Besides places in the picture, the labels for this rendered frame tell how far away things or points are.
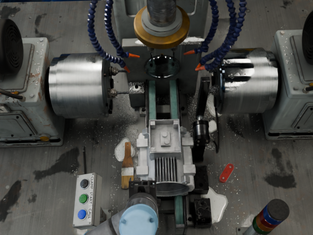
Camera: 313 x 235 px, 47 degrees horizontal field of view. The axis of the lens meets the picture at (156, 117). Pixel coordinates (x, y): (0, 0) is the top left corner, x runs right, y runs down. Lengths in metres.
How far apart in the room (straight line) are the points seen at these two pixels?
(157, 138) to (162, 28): 0.36
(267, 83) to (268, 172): 0.40
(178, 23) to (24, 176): 0.88
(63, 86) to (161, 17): 0.44
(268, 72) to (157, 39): 0.43
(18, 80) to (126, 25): 0.46
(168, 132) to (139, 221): 0.52
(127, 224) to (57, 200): 0.81
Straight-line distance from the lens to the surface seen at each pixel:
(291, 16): 2.07
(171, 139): 1.21
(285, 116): 1.46
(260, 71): 1.34
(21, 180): 1.60
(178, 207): 1.34
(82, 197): 1.21
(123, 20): 1.47
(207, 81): 1.17
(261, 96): 1.35
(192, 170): 1.21
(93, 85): 1.31
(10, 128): 1.49
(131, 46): 1.39
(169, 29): 1.15
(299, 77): 1.36
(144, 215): 0.74
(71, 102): 1.34
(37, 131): 1.52
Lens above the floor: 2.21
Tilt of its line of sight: 61 degrees down
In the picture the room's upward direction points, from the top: 3 degrees counter-clockwise
